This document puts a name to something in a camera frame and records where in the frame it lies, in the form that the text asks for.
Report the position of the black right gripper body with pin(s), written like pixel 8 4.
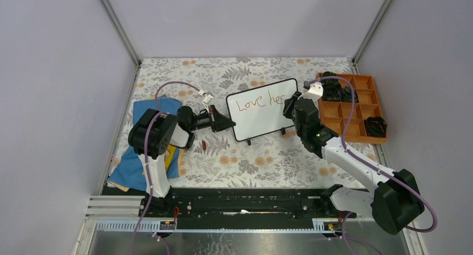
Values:
pixel 289 111

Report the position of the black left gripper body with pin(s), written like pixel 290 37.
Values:
pixel 203 120

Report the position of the black framed whiteboard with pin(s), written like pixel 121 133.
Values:
pixel 259 111

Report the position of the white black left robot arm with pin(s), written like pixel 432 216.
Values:
pixel 155 131

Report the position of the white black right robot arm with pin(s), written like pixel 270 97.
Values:
pixel 391 197

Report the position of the floral patterned table mat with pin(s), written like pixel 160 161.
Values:
pixel 272 160

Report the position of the orange compartment tray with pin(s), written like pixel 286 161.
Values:
pixel 351 106

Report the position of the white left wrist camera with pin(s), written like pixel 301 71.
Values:
pixel 207 97

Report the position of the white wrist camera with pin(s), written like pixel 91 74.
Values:
pixel 207 97
pixel 314 91

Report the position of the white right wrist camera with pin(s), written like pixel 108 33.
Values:
pixel 314 91

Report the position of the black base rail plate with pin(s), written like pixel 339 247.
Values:
pixel 241 208

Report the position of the left aluminium frame post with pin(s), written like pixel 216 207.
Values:
pixel 120 31

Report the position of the aluminium frame post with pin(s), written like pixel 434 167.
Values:
pixel 120 31
pixel 384 8

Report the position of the right aluminium frame post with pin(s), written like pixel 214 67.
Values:
pixel 384 8

